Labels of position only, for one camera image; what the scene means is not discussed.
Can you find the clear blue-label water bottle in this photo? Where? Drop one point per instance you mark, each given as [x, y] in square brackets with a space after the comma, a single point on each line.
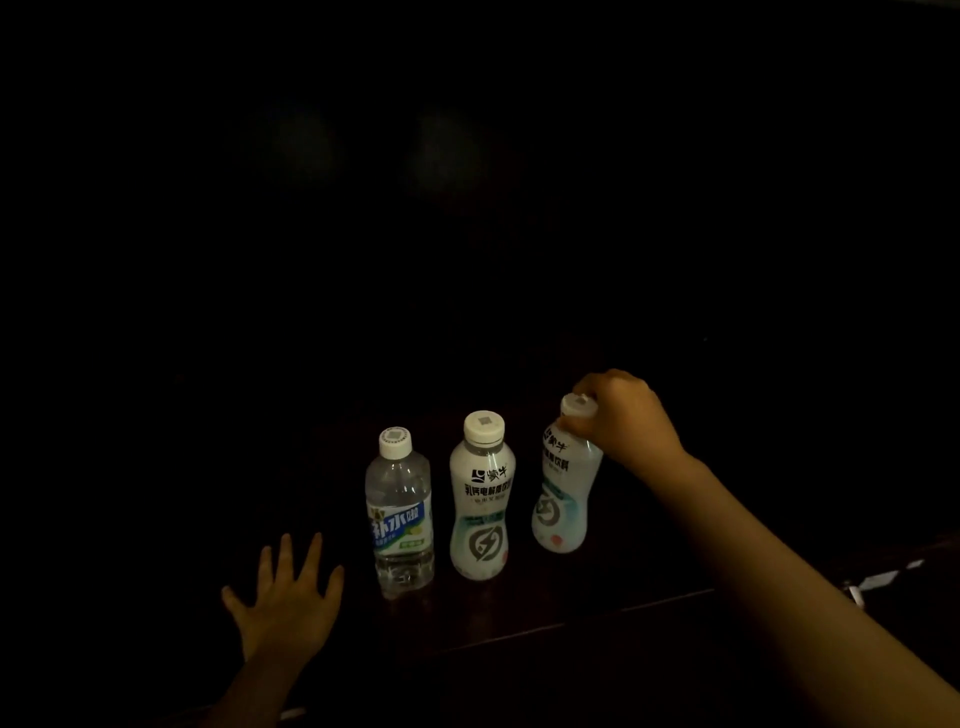
[400, 517]

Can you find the white drink bottle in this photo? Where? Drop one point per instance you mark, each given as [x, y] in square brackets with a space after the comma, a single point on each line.
[481, 502]
[564, 495]

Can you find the person's right hand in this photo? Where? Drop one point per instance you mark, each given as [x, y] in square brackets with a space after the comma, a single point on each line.
[630, 424]

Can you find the person's left middle finger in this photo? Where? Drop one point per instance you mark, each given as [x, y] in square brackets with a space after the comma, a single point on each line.
[286, 562]

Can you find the person's left hand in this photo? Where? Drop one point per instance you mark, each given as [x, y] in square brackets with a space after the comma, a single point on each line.
[289, 611]

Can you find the person's left thumb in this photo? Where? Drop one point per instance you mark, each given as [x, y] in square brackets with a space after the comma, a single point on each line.
[334, 589]

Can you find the person's right fingers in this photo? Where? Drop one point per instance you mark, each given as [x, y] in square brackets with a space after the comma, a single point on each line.
[592, 409]

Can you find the white paper strip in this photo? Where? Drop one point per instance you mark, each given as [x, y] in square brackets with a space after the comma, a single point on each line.
[877, 580]

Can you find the person's left forearm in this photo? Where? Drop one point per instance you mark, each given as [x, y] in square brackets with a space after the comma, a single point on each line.
[251, 694]

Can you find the person's right forearm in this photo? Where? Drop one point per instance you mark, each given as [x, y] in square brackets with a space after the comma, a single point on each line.
[780, 600]

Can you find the person's left little finger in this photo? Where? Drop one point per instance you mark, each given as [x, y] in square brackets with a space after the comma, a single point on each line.
[236, 604]

